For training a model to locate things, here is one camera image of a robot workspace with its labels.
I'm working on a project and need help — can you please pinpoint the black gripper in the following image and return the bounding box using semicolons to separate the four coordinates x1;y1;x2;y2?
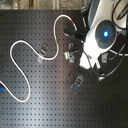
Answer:
62;25;88;42

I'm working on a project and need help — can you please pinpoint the white cable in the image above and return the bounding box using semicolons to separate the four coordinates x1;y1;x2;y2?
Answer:
0;14;78;103

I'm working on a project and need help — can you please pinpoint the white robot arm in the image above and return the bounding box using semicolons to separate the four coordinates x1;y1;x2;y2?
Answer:
64;0;128;69

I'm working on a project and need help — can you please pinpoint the metal clip block bottom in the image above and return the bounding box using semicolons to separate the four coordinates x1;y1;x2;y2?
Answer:
71;75;83;93

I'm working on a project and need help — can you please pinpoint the metal cable clip centre top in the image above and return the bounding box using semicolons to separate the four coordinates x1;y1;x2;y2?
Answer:
68;43;73;50

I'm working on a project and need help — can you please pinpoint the metal cable clip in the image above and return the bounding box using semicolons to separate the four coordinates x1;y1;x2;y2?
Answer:
37;57;43;64
68;43;73;50
64;51;74;63
102;54;107;63
40;44;48;55

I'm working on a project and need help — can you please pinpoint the metal cable clip right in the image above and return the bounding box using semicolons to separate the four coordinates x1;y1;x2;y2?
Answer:
102;54;107;63

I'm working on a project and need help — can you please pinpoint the metal cable clip upper left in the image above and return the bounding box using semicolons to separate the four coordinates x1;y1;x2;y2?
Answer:
40;44;48;55

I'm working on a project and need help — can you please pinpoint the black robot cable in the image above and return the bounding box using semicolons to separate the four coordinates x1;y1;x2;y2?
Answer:
87;43;128;82

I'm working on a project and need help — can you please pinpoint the metal cable clip lower left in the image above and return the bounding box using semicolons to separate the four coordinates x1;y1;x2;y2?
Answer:
37;57;43;64

